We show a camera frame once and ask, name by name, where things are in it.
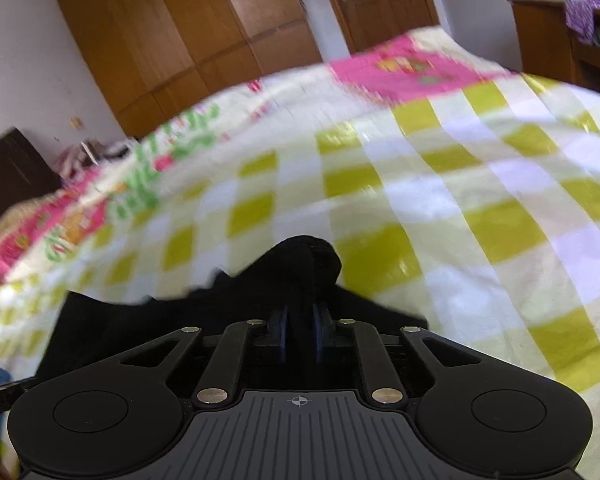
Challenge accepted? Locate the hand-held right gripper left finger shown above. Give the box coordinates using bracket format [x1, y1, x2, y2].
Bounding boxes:
[117, 307, 288, 406]

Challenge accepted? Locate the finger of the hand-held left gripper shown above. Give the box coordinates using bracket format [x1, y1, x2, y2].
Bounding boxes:
[0, 378, 35, 415]

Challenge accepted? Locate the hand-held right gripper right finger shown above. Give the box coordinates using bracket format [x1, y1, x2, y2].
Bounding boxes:
[314, 305, 483, 406]

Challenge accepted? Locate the black sweater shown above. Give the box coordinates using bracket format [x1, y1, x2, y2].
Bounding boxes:
[37, 235, 429, 386]

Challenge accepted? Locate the yellow-green checked bed sheet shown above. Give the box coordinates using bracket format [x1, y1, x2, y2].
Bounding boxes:
[0, 72, 600, 480]

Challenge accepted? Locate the dark wooden headboard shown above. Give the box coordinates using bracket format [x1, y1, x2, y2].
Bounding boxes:
[0, 127, 62, 221]

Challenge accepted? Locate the pink floral quilt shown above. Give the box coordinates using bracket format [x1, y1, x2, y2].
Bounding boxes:
[0, 25, 518, 286]

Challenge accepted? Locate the wooden wardrobe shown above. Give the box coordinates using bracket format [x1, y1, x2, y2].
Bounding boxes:
[45, 0, 323, 138]

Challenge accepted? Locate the wooden door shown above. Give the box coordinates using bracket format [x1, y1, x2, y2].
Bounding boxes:
[314, 0, 441, 56]

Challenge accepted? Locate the wooden cabinet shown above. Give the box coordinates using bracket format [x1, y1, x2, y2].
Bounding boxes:
[506, 0, 600, 102]

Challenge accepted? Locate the purple patterned cloth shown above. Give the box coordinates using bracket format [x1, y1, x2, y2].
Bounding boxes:
[564, 0, 600, 45]

